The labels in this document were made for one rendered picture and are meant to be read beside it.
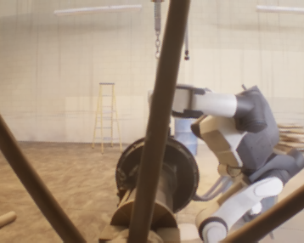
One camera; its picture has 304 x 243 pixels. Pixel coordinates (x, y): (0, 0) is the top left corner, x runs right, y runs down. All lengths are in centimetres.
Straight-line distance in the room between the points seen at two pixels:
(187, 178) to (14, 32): 1005
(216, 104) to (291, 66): 863
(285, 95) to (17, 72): 909
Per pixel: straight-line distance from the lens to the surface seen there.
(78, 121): 924
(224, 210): 134
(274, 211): 34
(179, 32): 30
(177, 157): 92
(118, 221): 57
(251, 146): 123
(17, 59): 1039
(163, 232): 53
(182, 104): 101
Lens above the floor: 117
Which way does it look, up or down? 3 degrees down
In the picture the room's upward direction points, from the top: straight up
